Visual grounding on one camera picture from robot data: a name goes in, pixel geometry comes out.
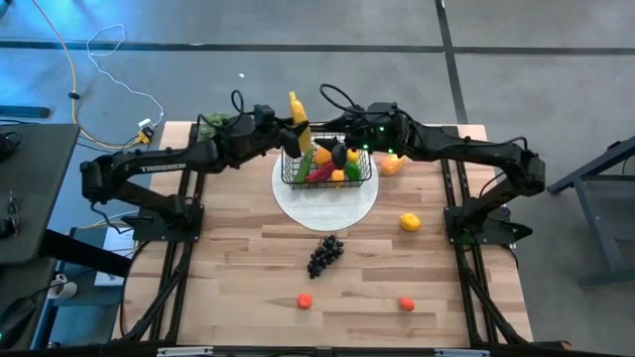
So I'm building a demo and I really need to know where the white mug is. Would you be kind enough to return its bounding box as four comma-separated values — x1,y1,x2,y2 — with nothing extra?
47,273,79,300

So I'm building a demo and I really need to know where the dark side desk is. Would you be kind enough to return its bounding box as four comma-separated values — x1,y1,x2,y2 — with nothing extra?
0,123,81,264

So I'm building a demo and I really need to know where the white and yellow power plug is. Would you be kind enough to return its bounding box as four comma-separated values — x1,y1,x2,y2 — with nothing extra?
136,117,156,145

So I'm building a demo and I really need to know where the dark metal table frame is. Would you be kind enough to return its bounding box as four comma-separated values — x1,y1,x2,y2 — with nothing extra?
548,134,635,289

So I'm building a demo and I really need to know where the dark purple grape bunch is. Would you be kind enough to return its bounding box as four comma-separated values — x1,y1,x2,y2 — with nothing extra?
306,233,345,281

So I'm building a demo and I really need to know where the white paper sheet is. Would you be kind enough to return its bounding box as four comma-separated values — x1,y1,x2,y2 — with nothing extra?
93,226,136,288

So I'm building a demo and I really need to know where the silver frame bracket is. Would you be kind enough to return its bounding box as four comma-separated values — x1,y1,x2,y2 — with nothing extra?
435,348,491,357
157,346,214,357

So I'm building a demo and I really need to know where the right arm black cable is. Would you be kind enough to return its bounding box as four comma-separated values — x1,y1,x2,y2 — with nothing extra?
319,82,366,113

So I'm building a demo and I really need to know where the white round plate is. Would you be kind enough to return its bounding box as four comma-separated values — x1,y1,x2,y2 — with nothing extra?
271,134,380,233

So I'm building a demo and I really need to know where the bright red slender pepper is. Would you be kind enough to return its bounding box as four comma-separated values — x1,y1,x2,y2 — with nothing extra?
306,162,337,183

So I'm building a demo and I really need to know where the black flat bar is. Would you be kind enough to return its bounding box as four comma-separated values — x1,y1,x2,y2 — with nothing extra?
0,104,52,119

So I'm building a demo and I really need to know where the black wire basket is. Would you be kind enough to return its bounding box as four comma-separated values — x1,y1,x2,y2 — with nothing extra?
278,121,373,191

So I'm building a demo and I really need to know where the black headset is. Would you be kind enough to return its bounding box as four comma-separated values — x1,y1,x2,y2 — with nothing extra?
0,131,22,163

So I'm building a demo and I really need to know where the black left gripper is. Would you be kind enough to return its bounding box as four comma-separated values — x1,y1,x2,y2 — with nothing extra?
228,103,311,160

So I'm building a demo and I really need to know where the green potted plant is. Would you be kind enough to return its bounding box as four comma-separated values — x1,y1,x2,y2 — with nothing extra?
196,112,232,143

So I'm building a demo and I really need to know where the yellow banana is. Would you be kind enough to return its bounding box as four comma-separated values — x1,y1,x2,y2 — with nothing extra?
289,90,313,155

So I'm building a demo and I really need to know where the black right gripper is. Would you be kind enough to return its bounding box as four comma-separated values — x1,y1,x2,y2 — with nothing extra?
314,102,416,171

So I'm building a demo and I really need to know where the green cucumber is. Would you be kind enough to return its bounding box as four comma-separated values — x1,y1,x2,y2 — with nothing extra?
295,148,317,183

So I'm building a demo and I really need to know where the yellow floor cable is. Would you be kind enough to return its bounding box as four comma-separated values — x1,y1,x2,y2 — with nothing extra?
32,0,150,150

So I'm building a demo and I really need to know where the white floor cable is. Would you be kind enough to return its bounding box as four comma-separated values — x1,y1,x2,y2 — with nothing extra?
86,23,166,128

